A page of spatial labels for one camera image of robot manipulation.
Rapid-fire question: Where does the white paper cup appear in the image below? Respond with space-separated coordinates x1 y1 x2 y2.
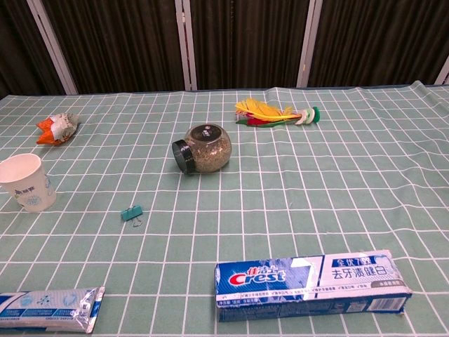
0 153 58 213

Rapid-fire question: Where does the glass jar with black lid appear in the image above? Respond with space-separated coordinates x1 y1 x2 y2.
171 124 233 176

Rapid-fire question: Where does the colourful feather shuttlecock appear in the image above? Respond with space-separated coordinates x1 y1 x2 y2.
234 98 321 128

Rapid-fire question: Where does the green checked tablecloth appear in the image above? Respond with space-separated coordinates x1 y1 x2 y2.
0 80 449 337

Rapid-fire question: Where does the small green binder clip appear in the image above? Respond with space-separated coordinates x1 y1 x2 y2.
120 206 144 228

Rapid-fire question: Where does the blue Crest toothpaste box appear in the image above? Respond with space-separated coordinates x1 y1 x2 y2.
213 249 413 323

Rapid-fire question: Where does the crumpled orange snack wrapper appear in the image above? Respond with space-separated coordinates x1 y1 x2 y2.
36 112 80 146

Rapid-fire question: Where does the blue white toothpaste tube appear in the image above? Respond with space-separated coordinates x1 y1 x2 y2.
0 286 106 333

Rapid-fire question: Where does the white partition frame post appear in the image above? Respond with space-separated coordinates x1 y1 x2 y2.
295 0 323 88
174 0 198 91
434 55 449 86
27 0 79 95

